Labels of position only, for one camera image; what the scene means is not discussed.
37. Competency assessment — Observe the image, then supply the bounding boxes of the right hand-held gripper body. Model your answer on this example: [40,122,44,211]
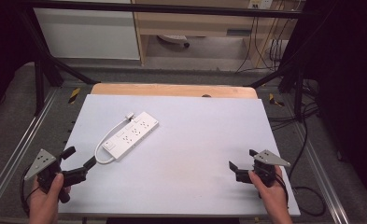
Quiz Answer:
[234,149,292,189]

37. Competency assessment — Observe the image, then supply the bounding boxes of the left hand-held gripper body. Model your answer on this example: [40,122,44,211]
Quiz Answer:
[23,148,89,204]

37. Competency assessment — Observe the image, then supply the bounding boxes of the person's right hand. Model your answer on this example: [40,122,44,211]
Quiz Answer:
[247,165,294,224]

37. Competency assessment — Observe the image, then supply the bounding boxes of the person's left hand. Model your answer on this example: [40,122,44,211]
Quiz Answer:
[27,173,72,224]

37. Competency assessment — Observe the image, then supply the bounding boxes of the white power strip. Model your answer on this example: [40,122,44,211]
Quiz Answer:
[102,110,160,162]

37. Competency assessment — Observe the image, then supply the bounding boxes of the yellow black tape marker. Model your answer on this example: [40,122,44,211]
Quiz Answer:
[268,92,286,107]
[67,87,81,105]

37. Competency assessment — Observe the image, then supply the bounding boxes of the wooden board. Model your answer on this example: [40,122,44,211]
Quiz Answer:
[90,82,259,100]

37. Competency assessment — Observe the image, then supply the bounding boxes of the black curtain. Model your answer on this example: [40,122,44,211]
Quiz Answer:
[278,0,367,203]
[0,0,64,125]

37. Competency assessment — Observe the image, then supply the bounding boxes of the white cabinet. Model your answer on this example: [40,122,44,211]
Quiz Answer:
[33,7,141,61]

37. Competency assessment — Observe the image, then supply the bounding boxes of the wooden shelf unit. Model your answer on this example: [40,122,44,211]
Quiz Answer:
[130,0,301,68]

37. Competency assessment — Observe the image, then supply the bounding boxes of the grey power strip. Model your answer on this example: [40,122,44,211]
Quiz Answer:
[156,34,191,49]

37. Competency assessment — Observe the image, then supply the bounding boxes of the white power strip cable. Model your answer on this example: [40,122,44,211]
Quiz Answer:
[93,117,130,165]

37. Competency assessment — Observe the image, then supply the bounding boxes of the aluminium floor rail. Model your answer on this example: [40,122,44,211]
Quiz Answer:
[0,88,60,213]
[291,122,351,224]

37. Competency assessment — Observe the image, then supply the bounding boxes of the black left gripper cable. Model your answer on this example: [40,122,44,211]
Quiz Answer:
[19,166,40,217]

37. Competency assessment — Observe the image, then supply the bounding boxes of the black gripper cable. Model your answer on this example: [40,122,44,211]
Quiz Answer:
[287,118,327,217]
[19,166,40,217]

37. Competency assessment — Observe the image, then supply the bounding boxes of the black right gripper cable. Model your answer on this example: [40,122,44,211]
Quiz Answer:
[287,118,327,217]

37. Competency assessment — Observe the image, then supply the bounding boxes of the black floor cables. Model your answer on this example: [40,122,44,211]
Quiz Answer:
[267,77,321,133]

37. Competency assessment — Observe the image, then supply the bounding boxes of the hanging black cables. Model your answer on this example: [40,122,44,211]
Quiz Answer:
[234,13,287,75]

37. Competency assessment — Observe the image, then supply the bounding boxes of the white wall socket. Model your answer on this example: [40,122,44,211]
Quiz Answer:
[247,0,274,10]

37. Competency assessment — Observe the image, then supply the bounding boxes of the black metal frame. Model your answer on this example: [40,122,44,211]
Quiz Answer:
[16,0,311,123]

